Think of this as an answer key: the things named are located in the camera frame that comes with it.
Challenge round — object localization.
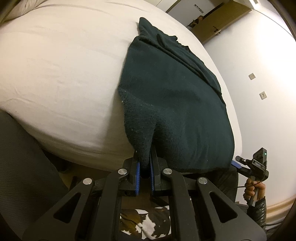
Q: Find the dark green knit sweater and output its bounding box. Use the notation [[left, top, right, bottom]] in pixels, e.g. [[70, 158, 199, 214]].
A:
[[117, 17, 235, 172]]

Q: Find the person's right hand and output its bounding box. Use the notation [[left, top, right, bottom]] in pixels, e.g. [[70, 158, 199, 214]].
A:
[[243, 178, 266, 201]]

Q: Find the brown wooden door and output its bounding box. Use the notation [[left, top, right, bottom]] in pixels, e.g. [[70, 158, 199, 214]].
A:
[[191, 1, 251, 44]]

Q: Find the person in doorway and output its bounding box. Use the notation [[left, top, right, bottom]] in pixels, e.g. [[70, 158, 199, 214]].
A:
[[188, 16, 204, 28]]

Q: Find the white bed mattress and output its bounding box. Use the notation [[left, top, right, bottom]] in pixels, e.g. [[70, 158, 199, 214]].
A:
[[1, 1, 242, 171]]

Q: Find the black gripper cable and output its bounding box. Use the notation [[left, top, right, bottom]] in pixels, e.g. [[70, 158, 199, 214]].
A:
[[235, 171, 269, 189]]

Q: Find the beige wall socket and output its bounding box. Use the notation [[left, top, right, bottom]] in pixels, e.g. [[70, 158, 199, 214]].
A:
[[259, 91, 267, 100]]

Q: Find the beige wall switch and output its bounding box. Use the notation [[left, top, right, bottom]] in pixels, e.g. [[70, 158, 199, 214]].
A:
[[248, 73, 256, 80]]

